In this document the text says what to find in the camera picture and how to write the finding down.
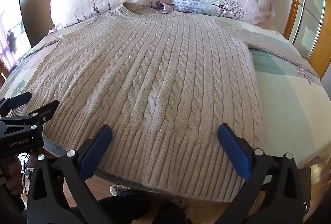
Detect fuzzy slipper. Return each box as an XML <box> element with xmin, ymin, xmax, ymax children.
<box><xmin>110</xmin><ymin>184</ymin><xmax>136</xmax><ymax>196</ymax></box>

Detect person's dark pants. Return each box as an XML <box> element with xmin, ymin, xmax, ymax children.
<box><xmin>70</xmin><ymin>189</ymin><xmax>192</xmax><ymax>224</ymax></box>

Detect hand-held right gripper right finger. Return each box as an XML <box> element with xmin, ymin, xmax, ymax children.
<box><xmin>212</xmin><ymin>123</ymin><xmax>309</xmax><ymax>224</ymax></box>

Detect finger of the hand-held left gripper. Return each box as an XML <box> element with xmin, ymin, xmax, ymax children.
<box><xmin>24</xmin><ymin>100</ymin><xmax>60</xmax><ymax>123</ymax></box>
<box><xmin>0</xmin><ymin>92</ymin><xmax>32</xmax><ymax>114</ymax></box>

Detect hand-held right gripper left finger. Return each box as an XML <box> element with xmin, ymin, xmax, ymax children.
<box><xmin>26</xmin><ymin>124</ymin><xmax>113</xmax><ymax>224</ymax></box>

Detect person's left hand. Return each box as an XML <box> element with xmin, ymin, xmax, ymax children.
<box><xmin>5</xmin><ymin>155</ymin><xmax>25</xmax><ymax>189</ymax></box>

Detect beige cable-knit sweater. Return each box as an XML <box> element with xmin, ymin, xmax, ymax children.
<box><xmin>23</xmin><ymin>3</ymin><xmax>314</xmax><ymax>204</ymax></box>

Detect pastel patchwork bed sheet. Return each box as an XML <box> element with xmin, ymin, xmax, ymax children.
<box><xmin>0</xmin><ymin>17</ymin><xmax>331</xmax><ymax>170</ymax></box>

